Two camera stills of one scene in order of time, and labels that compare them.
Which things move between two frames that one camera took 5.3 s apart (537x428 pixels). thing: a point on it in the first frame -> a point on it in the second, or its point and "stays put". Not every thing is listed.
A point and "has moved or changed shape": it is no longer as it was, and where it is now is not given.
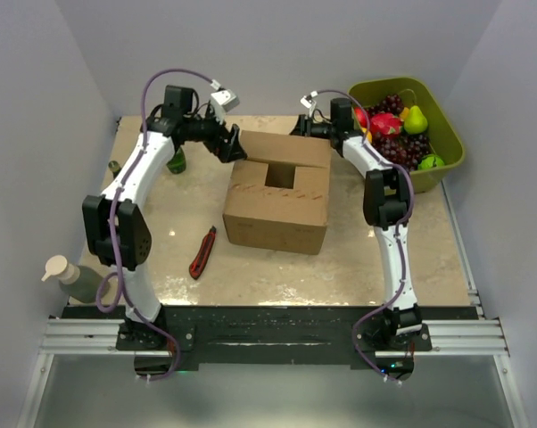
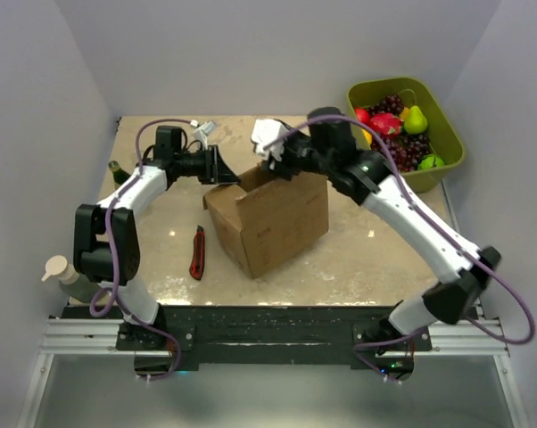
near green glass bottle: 115,168 stays put
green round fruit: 429,161 stays put
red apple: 361,117 stays put
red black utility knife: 196,266 has moved or changed shape
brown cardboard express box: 278,198 has moved or changed shape
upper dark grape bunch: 392,103 stays put
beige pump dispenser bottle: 79,282 stays put
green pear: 416,122 stays put
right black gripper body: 319,130 -> 299,155
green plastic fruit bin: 411,92 stays put
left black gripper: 234,151 -> 216,170
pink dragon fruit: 385,125 stays put
